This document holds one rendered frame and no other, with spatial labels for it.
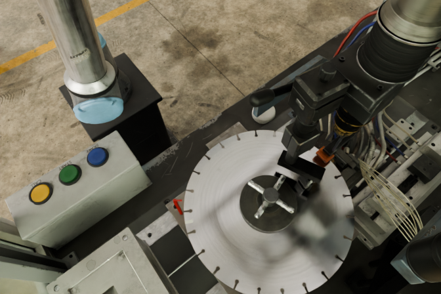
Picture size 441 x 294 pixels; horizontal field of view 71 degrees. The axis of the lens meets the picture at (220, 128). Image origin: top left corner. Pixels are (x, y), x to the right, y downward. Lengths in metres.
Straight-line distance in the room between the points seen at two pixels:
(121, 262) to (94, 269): 0.05
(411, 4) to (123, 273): 0.63
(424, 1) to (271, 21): 2.02
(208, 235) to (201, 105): 1.33
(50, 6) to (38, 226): 0.44
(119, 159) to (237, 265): 0.36
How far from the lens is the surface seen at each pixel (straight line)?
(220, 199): 0.63
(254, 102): 0.41
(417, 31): 0.39
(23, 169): 2.02
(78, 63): 0.72
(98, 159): 0.77
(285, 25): 2.35
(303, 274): 0.62
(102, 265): 0.70
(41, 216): 0.78
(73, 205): 0.76
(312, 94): 0.38
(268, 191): 0.58
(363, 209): 0.78
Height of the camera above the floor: 1.55
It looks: 60 degrees down
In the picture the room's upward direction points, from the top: 3 degrees counter-clockwise
